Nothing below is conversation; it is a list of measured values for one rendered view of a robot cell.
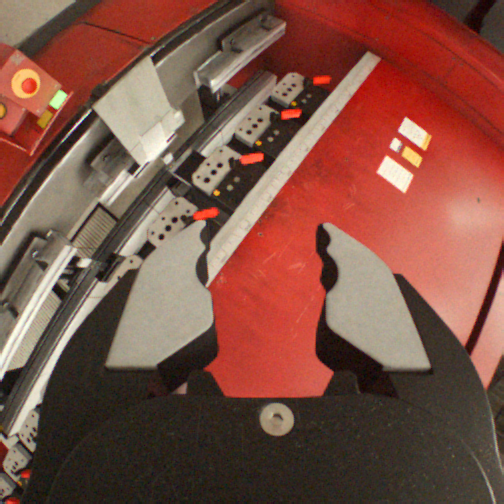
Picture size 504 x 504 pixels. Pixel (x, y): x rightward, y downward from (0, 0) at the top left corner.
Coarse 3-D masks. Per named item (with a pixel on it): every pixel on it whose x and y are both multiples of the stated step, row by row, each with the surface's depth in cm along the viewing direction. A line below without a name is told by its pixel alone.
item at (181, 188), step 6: (168, 150) 75; (162, 156) 74; (168, 156) 76; (168, 162) 79; (174, 162) 82; (168, 168) 81; (174, 180) 89; (180, 180) 90; (168, 186) 88; (174, 186) 89; (180, 186) 90; (186, 186) 94; (174, 192) 92; (180, 192) 93
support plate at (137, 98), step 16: (144, 64) 45; (128, 80) 45; (144, 80) 48; (112, 96) 44; (128, 96) 48; (144, 96) 52; (160, 96) 56; (112, 112) 47; (128, 112) 51; (144, 112) 56; (160, 112) 60; (112, 128) 50; (128, 128) 54; (128, 144) 58; (144, 160) 68
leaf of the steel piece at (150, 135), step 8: (152, 120) 60; (160, 120) 60; (144, 128) 59; (152, 128) 62; (160, 128) 65; (144, 136) 61; (152, 136) 64; (160, 136) 67; (144, 144) 63; (152, 144) 66
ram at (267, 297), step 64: (384, 64) 76; (384, 128) 69; (448, 128) 71; (256, 192) 64; (320, 192) 64; (384, 192) 65; (448, 192) 66; (256, 256) 61; (384, 256) 61; (448, 256) 62; (256, 320) 58; (448, 320) 58; (256, 384) 55; (320, 384) 55
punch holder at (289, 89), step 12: (288, 84) 71; (300, 84) 71; (312, 84) 72; (276, 96) 70; (288, 96) 70; (300, 96) 71; (312, 96) 71; (324, 96) 71; (276, 108) 75; (288, 108) 71; (300, 108) 70; (312, 108) 70; (300, 120) 73
